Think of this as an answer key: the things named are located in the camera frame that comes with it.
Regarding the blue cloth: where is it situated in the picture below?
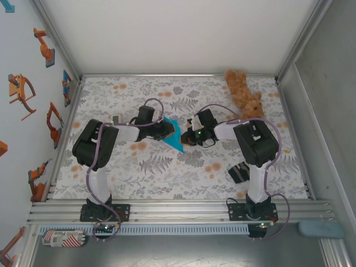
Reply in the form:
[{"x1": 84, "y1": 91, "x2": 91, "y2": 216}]
[{"x1": 161, "y1": 116, "x2": 186, "y2": 154}]

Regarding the floral print tablecloth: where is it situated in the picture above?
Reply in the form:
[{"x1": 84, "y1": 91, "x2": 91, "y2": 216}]
[{"x1": 52, "y1": 76, "x2": 309, "y2": 200}]

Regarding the black white striped sock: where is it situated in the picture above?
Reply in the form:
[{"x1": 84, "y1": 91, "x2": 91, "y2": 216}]
[{"x1": 228, "y1": 162, "x2": 253, "y2": 184}]

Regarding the brown teddy bear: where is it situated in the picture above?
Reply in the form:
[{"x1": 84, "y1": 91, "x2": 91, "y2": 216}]
[{"x1": 224, "y1": 68, "x2": 265, "y2": 120}]

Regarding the red white striped package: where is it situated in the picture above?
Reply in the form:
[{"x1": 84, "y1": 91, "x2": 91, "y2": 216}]
[{"x1": 41, "y1": 229, "x2": 87, "y2": 248}]

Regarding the blue-grey pad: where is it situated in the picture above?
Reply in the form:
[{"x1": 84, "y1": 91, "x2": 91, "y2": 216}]
[{"x1": 298, "y1": 220, "x2": 345, "y2": 239}]

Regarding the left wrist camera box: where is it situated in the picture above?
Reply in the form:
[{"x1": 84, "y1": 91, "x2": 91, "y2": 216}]
[{"x1": 137, "y1": 105, "x2": 156, "y2": 123}]

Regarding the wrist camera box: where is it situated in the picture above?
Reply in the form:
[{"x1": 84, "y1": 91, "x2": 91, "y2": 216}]
[
  {"x1": 196, "y1": 109, "x2": 219, "y2": 130},
  {"x1": 137, "y1": 105, "x2": 156, "y2": 123}
]

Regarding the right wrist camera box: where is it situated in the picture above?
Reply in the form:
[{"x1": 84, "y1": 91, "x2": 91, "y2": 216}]
[{"x1": 196, "y1": 109, "x2": 219, "y2": 130}]

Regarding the aluminium rail bed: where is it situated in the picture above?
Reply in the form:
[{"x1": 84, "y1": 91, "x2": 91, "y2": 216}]
[{"x1": 26, "y1": 197, "x2": 339, "y2": 225}]

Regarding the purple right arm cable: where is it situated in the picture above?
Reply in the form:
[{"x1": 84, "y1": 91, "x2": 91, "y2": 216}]
[{"x1": 194, "y1": 103, "x2": 291, "y2": 241}]

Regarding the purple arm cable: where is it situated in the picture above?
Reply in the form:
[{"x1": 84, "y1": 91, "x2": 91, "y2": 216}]
[
  {"x1": 85, "y1": 97, "x2": 165, "y2": 244},
  {"x1": 194, "y1": 103, "x2": 291, "y2": 241}
]

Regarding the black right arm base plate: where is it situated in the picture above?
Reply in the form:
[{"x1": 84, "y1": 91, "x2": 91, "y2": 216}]
[{"x1": 227, "y1": 202, "x2": 278, "y2": 222}]

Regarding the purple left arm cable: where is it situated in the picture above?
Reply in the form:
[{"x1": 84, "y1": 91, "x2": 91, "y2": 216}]
[{"x1": 85, "y1": 97, "x2": 165, "y2": 244}]

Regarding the light blue slotted cable duct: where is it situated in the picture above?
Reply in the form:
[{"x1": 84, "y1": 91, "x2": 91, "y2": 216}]
[{"x1": 37, "y1": 224, "x2": 250, "y2": 235}]

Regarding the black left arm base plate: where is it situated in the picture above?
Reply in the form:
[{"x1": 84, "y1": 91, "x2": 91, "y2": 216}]
[{"x1": 80, "y1": 204, "x2": 131, "y2": 223}]

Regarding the aluminium side rail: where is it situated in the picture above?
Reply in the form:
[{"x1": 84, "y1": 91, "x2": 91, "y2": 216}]
[
  {"x1": 275, "y1": 79, "x2": 317, "y2": 201},
  {"x1": 44, "y1": 79, "x2": 84, "y2": 201}
]

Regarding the blue orange machine wall sticker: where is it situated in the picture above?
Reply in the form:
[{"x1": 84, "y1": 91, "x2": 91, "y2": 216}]
[{"x1": 62, "y1": 69, "x2": 76, "y2": 108}]

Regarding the aluminium upright post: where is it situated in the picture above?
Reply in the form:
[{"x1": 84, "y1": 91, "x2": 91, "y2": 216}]
[
  {"x1": 30, "y1": 0, "x2": 84, "y2": 84},
  {"x1": 274, "y1": 0, "x2": 334, "y2": 84}
]

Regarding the orange gripper frame wall sticker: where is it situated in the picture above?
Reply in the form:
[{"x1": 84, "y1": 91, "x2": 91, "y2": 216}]
[{"x1": 7, "y1": 73, "x2": 37, "y2": 122}]

